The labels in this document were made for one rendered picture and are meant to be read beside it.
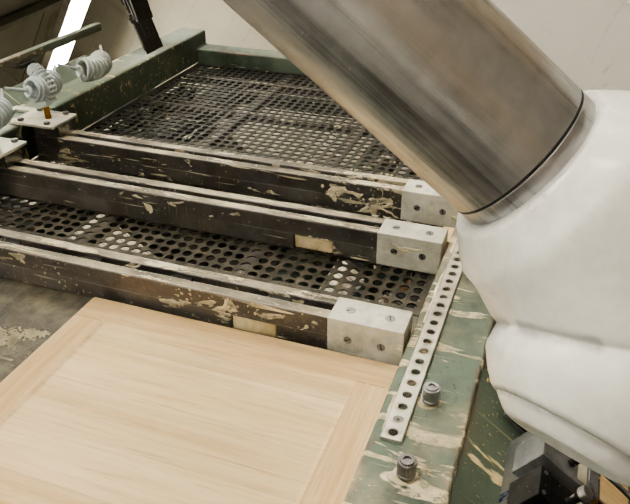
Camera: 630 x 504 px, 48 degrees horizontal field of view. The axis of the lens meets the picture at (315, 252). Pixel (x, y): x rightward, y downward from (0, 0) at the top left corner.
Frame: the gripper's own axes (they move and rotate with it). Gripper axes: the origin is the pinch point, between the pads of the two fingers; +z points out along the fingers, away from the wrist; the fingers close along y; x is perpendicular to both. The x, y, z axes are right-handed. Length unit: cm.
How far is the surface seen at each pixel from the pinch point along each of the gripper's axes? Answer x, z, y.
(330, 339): 1, 32, -48
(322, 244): -12, 46, -23
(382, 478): 8, 18, -75
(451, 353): -13, 30, -62
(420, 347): -9, 29, -59
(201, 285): 13.5, 28.8, -28.1
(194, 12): -137, 355, 491
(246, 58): -44, 92, 90
